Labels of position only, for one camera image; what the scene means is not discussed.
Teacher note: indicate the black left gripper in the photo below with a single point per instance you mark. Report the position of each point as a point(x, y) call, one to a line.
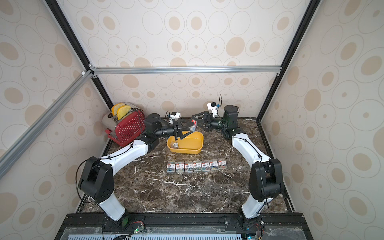
point(177, 129)

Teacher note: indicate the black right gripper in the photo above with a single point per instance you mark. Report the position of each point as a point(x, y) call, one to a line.
point(207, 123)

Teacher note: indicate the clear paper clip box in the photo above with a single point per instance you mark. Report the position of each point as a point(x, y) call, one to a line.
point(194, 126)
point(171, 167)
point(189, 167)
point(214, 166)
point(205, 166)
point(180, 167)
point(222, 164)
point(197, 166)

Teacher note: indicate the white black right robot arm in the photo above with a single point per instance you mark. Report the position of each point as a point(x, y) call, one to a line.
point(266, 176)

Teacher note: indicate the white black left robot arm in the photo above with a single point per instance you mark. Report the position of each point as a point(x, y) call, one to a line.
point(97, 179)

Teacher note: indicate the yellow plastic storage tray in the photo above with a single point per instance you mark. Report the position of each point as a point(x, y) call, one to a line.
point(192, 144)

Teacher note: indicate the red polka dot toaster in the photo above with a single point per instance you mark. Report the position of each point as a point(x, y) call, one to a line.
point(124, 131)

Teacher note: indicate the yellow toast slice right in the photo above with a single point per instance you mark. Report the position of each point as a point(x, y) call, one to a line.
point(122, 111)

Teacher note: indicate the yellow toast slice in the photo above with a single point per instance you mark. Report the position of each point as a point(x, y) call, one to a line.
point(122, 111)
point(116, 107)

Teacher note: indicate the yellow toast slice left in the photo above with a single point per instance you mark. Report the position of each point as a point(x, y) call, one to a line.
point(116, 107)

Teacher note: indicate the horizontal aluminium frame bar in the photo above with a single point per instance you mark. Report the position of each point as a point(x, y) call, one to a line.
point(186, 70)

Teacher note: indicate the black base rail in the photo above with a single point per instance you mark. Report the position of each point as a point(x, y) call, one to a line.
point(184, 226)

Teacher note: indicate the diagonal aluminium frame bar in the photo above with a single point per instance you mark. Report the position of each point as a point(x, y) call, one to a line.
point(10, 157)

